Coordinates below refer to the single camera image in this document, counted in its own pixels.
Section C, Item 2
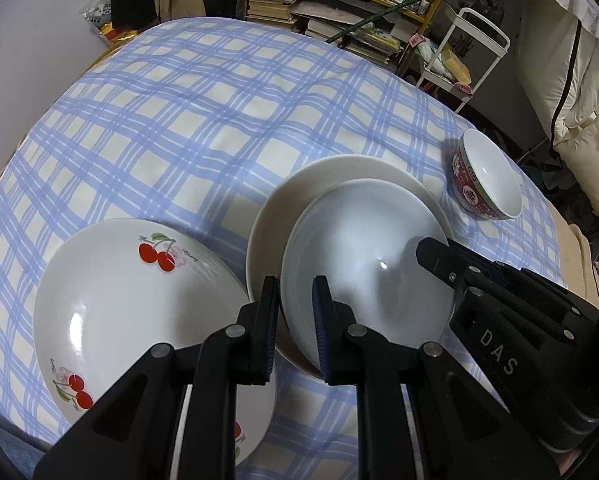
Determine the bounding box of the small red patterned bowl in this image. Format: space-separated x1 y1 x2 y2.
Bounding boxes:
451 128 523 221

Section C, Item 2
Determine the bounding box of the stack of old books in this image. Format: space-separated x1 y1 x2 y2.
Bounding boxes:
244 0 303 24

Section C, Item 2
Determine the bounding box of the clear plastic bag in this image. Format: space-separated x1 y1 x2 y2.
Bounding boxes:
82 0 116 32

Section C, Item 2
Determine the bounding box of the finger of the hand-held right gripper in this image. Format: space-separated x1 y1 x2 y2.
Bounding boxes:
448 241 523 286
416 237 483 293

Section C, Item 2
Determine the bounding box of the yellow frame bookshelf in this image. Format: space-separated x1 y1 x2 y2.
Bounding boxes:
240 0 461 77

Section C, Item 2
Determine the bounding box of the green hose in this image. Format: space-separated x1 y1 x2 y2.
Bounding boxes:
328 0 461 47

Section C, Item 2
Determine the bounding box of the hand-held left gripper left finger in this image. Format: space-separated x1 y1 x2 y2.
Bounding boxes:
32 275 281 480

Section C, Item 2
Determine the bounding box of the white plate with round emblem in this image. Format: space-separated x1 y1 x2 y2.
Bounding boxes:
246 155 450 376

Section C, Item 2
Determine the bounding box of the white cherry print plate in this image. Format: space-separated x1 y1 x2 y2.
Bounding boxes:
33 217 261 461
230 355 279 466

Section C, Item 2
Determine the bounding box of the white metal cart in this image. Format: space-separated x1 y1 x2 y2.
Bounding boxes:
413 7 511 112

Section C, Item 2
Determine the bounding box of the pile of books and papers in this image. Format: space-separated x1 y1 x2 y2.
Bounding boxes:
299 2 411 67

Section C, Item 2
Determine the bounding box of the pale blue plate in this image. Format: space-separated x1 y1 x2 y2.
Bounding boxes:
281 179 456 378

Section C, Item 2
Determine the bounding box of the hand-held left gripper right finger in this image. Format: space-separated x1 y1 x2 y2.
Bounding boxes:
312 275 550 480

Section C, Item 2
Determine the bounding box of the yellow packet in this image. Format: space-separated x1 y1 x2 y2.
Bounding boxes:
442 50 473 86

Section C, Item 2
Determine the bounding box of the blue checked blanket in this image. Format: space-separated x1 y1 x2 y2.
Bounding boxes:
0 17 563 480

